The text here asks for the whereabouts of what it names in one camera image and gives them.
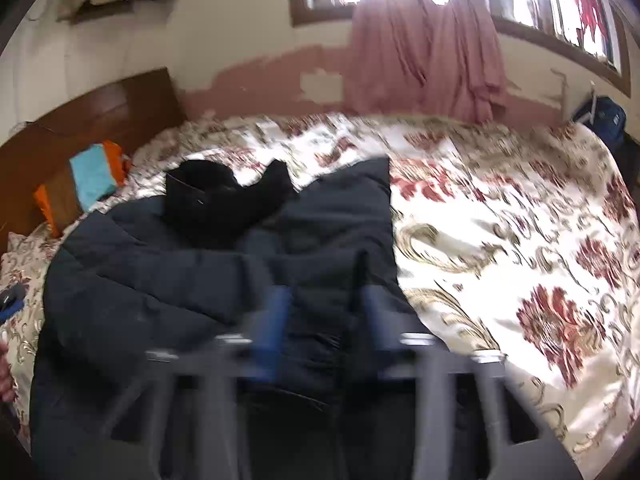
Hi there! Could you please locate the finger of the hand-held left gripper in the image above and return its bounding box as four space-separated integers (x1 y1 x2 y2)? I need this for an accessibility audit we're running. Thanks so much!
0 282 27 322

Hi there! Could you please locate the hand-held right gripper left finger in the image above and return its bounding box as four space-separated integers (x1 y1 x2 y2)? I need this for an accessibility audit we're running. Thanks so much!
102 286 293 480

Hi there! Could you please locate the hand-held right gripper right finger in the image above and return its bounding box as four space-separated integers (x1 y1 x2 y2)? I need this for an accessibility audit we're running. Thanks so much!
361 285 546 480

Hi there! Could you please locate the navy padded jacket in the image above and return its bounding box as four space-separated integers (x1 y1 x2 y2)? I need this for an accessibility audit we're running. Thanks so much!
29 156 436 480

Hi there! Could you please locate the person's left hand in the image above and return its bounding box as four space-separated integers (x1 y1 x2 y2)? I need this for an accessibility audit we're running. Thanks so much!
0 337 15 405

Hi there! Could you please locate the orange blue brown pillow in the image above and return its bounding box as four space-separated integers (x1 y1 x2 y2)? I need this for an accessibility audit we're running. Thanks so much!
34 141 133 237

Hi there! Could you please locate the floral bed blanket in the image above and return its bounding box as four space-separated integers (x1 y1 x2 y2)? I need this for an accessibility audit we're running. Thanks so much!
0 112 640 472

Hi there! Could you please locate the wooden headboard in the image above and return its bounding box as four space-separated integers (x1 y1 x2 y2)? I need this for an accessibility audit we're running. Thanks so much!
0 67 187 256

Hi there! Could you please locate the pink curtain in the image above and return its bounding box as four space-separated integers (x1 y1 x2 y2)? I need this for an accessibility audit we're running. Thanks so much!
432 0 510 123
345 0 443 117

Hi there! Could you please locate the blue bag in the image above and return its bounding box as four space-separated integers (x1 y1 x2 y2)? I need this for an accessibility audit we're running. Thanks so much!
571 94 627 153

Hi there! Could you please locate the brown framed window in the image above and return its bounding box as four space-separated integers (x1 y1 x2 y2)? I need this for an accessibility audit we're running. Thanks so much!
286 0 632 97

